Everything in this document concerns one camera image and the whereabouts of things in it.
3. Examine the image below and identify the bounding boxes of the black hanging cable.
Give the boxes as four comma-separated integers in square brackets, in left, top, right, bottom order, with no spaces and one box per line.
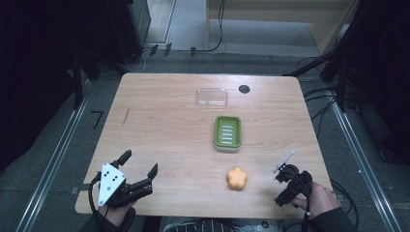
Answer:
[192,0,227,54]

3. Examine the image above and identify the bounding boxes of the light wooden furniture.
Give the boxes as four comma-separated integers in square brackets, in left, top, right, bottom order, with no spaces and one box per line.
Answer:
[205,0,361,56]

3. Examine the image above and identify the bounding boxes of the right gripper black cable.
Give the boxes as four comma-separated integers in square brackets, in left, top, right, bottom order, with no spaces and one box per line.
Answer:
[291,172,314,232]

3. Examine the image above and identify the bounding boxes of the black cabinet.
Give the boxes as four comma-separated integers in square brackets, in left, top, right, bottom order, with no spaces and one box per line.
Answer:
[104,0,153,65]

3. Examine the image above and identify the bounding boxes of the striped dark clothing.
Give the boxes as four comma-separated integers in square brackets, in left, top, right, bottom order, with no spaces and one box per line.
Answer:
[161,217,241,232]

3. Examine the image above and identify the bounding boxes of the clear plastic container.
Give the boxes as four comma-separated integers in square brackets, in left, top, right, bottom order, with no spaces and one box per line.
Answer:
[195,87,229,109]

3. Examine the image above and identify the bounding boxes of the green soap dish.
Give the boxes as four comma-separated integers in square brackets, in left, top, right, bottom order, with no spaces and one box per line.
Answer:
[213,115,243,154]

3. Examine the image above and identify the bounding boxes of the bundle of black floor cables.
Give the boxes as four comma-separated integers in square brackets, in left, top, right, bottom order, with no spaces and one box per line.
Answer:
[295,55,359,138]

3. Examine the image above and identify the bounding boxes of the black metal stand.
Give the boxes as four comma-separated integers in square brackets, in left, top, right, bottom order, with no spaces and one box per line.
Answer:
[71,52,101,110]
[282,18,362,113]

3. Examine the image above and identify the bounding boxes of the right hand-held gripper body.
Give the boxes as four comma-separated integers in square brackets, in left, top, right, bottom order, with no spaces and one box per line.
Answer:
[273,150,313,198]

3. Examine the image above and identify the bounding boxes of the person's left hand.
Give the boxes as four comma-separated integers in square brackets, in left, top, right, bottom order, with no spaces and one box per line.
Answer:
[98,200,137,228]

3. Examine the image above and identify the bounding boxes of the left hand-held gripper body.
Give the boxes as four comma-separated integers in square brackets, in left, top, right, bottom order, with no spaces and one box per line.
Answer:
[97,161,154,208]

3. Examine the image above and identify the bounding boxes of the orange flower-shaped soap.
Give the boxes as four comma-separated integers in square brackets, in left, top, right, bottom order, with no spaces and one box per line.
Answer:
[225,166,249,191]

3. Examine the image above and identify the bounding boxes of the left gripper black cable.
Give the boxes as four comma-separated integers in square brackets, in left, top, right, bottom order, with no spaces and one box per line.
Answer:
[87,171,103,217]

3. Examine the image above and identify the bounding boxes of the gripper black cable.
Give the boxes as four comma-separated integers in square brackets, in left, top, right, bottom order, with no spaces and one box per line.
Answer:
[291,172,314,232]
[87,171,103,217]

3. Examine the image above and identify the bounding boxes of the person's right hand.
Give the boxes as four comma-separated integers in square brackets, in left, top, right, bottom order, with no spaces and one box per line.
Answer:
[291,181,341,220]

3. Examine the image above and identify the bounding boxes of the metal floor rail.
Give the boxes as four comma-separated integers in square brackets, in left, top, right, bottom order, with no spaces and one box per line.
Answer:
[330,96,404,232]
[15,81,93,232]

